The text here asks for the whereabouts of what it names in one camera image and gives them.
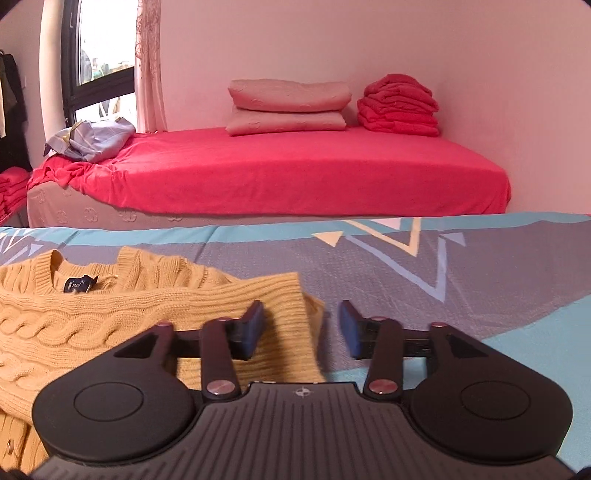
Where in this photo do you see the red folded blanket stack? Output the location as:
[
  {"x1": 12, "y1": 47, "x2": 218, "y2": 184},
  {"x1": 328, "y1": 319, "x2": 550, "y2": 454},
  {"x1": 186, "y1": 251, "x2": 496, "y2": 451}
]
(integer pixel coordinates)
[{"x1": 356, "y1": 74, "x2": 441, "y2": 137}]

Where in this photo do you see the hanging clothes rack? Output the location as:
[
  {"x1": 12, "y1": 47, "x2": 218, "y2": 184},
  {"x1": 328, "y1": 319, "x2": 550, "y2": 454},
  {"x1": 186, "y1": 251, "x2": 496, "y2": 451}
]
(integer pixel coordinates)
[{"x1": 1, "y1": 52, "x2": 32, "y2": 172}]

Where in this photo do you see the black framed window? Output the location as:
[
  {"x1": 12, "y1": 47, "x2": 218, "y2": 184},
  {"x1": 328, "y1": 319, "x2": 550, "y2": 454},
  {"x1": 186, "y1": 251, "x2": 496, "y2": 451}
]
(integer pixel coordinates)
[{"x1": 61, "y1": 0, "x2": 137, "y2": 126}]

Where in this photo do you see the upper pink folded blanket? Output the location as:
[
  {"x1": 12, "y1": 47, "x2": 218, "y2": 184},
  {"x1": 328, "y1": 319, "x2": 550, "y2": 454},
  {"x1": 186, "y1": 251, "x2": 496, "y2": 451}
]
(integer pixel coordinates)
[{"x1": 228, "y1": 79, "x2": 353, "y2": 113}]

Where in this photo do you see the red sheeted mattress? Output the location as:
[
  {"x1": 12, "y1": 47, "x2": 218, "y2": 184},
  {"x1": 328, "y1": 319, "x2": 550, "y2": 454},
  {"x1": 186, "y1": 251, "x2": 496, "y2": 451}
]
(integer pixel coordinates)
[{"x1": 27, "y1": 127, "x2": 511, "y2": 230}]

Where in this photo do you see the blue grey crumpled cloth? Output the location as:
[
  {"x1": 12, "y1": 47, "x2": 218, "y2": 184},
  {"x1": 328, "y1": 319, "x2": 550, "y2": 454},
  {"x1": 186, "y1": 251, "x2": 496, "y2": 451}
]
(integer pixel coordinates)
[{"x1": 43, "y1": 117, "x2": 136, "y2": 163}]

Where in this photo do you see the blue grey patterned bedsheet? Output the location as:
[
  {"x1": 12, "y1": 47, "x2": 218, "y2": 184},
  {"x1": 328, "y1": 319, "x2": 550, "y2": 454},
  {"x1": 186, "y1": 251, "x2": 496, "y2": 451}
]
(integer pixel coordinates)
[{"x1": 1, "y1": 213, "x2": 590, "y2": 469}]

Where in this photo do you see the red towels pile on floor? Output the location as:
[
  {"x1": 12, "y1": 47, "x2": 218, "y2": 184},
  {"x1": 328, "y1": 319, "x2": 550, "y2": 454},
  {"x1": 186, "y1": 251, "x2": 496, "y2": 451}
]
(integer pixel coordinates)
[{"x1": 0, "y1": 167, "x2": 31, "y2": 223}]

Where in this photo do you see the lower pink folded blanket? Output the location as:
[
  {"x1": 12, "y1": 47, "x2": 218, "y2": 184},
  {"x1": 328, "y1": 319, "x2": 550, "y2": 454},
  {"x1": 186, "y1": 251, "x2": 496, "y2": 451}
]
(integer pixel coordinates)
[{"x1": 225, "y1": 108, "x2": 346, "y2": 136}]

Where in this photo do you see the pink folded blanket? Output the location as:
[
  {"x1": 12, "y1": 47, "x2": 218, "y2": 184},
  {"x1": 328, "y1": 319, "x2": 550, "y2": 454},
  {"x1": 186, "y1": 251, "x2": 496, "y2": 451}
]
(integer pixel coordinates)
[
  {"x1": 225, "y1": 108, "x2": 346, "y2": 136},
  {"x1": 228, "y1": 79, "x2": 353, "y2": 113}
]

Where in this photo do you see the pink curtain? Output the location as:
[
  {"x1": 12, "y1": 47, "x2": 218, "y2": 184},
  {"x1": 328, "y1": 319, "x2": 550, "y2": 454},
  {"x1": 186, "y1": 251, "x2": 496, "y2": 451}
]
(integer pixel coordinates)
[{"x1": 134, "y1": 0, "x2": 167, "y2": 133}]

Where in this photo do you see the tan cable-knit cardigan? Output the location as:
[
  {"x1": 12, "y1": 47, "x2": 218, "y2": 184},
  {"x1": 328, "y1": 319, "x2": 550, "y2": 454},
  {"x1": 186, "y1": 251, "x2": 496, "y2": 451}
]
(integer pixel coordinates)
[{"x1": 1, "y1": 247, "x2": 324, "y2": 472}]

